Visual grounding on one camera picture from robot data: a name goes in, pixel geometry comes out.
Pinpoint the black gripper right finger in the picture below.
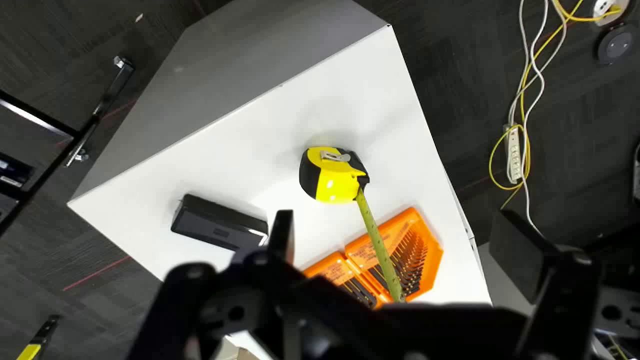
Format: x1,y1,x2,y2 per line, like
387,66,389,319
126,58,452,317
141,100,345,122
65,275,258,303
501,209,603,360

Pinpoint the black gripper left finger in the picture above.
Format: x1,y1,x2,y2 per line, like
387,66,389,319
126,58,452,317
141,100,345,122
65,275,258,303
267,209,296,268

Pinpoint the yellow black measuring tape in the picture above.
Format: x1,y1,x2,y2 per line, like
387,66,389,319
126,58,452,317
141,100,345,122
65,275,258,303
299,145,408,306

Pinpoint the black rectangular case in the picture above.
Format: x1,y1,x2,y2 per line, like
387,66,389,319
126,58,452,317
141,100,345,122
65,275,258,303
169,192,271,255

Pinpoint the orange drill bit case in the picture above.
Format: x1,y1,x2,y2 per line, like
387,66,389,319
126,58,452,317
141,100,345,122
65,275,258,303
302,207,447,312

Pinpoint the white power strip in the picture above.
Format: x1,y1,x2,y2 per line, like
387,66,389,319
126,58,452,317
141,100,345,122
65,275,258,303
504,122,526,187

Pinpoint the round grey floor disc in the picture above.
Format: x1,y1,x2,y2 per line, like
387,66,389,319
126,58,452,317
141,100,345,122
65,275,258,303
597,25,636,66

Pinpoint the yellow ladder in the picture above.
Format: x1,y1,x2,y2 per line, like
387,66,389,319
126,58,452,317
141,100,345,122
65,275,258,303
14,314,65,360

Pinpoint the dark framed panel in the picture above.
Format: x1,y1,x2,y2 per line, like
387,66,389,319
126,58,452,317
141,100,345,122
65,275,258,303
0,97,76,226

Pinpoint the white plug adapter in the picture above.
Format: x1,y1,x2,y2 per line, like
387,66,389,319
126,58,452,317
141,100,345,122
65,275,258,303
593,0,632,28

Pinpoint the metal bar handle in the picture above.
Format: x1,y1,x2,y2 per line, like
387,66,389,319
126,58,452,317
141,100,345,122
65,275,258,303
65,54,136,169

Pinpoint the yellow cable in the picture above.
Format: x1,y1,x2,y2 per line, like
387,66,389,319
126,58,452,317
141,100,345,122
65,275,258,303
489,0,627,210

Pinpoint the white cable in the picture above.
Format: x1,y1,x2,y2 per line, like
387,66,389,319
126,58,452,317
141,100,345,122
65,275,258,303
507,0,569,237

